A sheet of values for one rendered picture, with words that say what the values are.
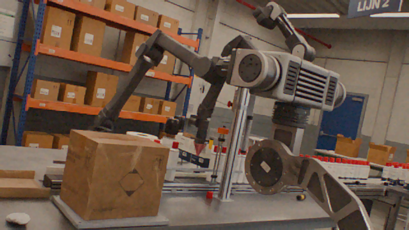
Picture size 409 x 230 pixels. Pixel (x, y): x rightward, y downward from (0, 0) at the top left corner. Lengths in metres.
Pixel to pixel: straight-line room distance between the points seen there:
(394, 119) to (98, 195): 8.68
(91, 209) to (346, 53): 9.36
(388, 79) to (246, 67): 8.60
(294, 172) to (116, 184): 0.62
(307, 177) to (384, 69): 8.65
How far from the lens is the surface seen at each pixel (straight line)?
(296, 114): 1.42
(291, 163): 1.36
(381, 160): 7.43
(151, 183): 1.49
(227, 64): 1.31
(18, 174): 1.88
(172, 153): 1.98
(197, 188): 2.09
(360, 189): 3.30
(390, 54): 9.89
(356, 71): 10.14
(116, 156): 1.38
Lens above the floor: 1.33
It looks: 3 degrees down
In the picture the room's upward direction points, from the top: 11 degrees clockwise
